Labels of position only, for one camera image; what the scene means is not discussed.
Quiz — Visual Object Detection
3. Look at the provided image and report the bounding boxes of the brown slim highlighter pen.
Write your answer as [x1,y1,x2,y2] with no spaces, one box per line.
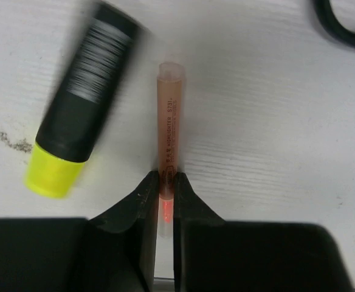
[157,62,185,238]

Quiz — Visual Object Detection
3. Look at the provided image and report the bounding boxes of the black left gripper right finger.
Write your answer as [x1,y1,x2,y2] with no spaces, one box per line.
[173,173,353,291]

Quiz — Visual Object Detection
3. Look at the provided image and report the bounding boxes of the black handled scissors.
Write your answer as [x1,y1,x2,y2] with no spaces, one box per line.
[309,0,355,51]

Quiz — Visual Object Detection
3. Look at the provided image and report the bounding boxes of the aluminium front rail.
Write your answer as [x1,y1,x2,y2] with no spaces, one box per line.
[153,277,355,292]

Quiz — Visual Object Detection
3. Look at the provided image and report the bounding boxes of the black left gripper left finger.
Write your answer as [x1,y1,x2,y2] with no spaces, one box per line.
[0,172,159,291]

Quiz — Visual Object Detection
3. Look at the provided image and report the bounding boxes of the yellow cap black highlighter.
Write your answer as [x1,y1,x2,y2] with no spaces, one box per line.
[25,1,142,198]

